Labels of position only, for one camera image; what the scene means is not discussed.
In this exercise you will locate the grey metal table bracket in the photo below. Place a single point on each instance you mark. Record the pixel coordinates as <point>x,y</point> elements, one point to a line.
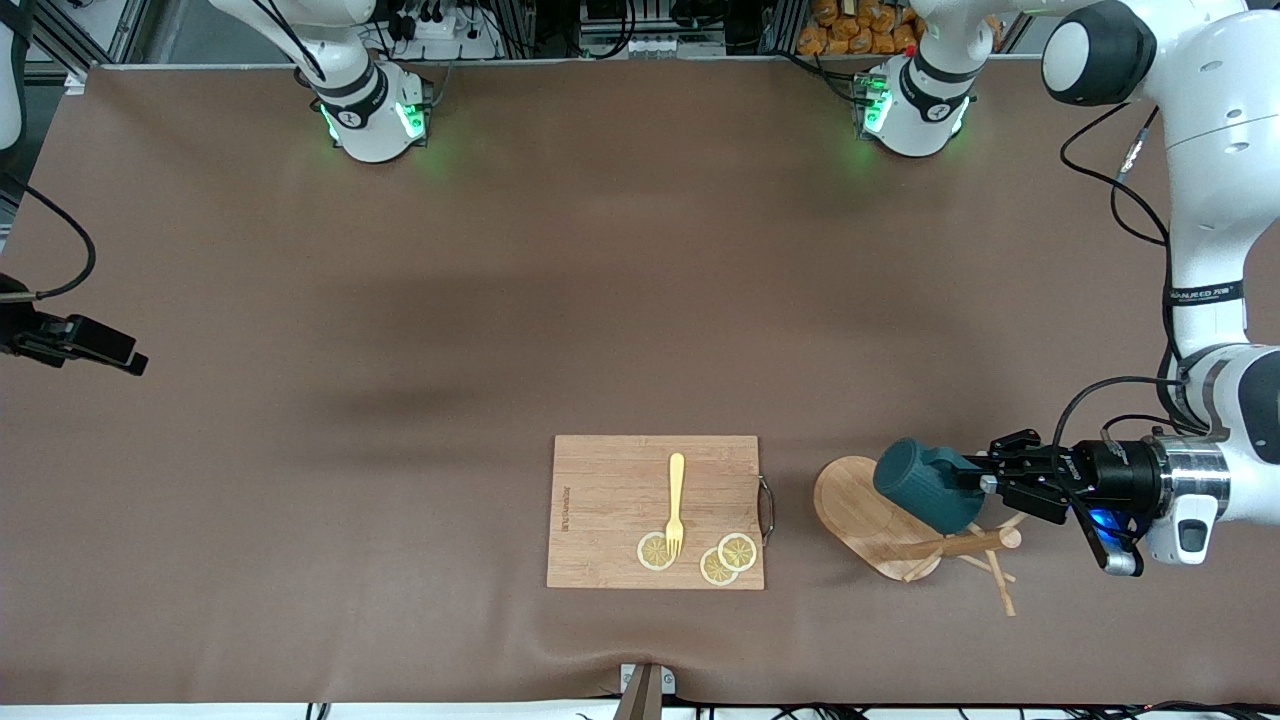
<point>642,690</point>

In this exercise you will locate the white power strip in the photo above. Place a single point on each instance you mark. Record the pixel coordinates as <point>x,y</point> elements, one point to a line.
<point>460,35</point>

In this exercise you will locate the teal cup with yellow inside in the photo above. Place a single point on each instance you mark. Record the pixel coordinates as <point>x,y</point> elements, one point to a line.
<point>920,485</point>

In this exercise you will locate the rectangular bamboo cutting board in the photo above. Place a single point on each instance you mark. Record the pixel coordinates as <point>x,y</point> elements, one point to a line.
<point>610,500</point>

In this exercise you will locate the pale wooden fork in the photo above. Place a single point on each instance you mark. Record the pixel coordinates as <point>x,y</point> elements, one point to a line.
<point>676,490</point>

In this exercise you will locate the wooden mug tree rack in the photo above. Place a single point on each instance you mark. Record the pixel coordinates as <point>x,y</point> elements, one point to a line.
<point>850,510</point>

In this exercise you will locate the lemon slice under fork tines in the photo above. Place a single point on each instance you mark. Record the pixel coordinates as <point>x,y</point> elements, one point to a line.
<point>652,553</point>

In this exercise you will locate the orange packaged goods pile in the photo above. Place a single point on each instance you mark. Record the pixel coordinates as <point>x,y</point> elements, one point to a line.
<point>850,30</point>

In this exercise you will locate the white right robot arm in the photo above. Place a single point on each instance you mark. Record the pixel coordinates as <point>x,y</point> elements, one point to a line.
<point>360,120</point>

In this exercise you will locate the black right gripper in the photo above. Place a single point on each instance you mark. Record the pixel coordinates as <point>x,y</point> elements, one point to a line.
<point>22,331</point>

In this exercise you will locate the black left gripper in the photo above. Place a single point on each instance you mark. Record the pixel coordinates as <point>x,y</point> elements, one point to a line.
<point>1112,471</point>

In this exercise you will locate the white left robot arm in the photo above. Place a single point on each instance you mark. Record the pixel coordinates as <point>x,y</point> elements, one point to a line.
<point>1210,200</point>

